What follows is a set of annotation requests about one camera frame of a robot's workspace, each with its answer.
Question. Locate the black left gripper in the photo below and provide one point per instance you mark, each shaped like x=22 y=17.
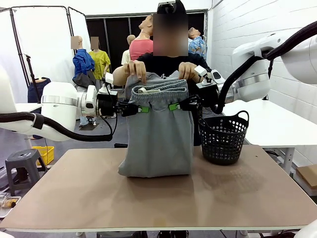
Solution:
x=107 y=104

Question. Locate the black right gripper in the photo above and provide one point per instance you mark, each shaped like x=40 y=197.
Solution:
x=209 y=96

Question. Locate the grey training pants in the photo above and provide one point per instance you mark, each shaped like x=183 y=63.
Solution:
x=158 y=143

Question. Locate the black perforated plastic basket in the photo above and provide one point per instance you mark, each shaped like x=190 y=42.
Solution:
x=223 y=146

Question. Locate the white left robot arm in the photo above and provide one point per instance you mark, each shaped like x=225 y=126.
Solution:
x=59 y=104

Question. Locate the person's right forearm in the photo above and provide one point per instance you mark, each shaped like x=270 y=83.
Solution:
x=120 y=75

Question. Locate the person's left hand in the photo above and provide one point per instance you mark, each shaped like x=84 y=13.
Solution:
x=188 y=70

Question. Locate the person's right hand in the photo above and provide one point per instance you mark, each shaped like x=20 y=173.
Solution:
x=137 y=69

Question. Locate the bald mannequin in cream shirt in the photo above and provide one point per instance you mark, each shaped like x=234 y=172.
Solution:
x=126 y=57

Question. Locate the mannequin in yellow shirt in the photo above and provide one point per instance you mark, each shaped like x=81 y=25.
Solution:
x=100 y=62

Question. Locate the mannequin in floral shirt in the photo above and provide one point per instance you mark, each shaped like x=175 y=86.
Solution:
x=198 y=45

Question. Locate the mannequin in pink top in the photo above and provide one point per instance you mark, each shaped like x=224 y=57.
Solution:
x=140 y=48

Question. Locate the mannequin in blue jacket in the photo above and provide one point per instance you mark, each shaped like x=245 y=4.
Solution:
x=83 y=62

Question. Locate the person in black shirt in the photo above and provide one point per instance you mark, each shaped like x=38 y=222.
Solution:
x=114 y=34

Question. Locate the white side table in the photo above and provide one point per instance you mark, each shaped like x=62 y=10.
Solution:
x=272 y=124

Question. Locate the yellow plastic crate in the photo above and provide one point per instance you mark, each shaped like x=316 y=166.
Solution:
x=47 y=152

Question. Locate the black cap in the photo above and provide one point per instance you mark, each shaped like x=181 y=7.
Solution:
x=180 y=7

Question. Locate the black light stand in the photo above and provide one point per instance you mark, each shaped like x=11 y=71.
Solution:
x=31 y=72

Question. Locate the grey plastic stool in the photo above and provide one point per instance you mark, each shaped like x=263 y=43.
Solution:
x=22 y=163

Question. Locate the flat cardboard box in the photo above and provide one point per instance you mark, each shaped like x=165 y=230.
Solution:
x=308 y=176

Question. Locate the white tray with snacks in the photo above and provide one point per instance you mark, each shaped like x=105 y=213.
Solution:
x=8 y=205

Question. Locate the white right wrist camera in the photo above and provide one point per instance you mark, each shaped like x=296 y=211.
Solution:
x=201 y=71

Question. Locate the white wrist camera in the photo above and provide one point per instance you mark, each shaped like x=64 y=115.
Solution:
x=109 y=79
x=201 y=71

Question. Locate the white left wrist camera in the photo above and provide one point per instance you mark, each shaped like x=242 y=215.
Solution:
x=109 y=79

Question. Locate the white backdrop panel black frame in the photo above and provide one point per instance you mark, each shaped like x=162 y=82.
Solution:
x=44 y=37
x=76 y=27

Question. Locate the head-mounted camera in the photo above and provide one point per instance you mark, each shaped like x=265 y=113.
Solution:
x=166 y=3

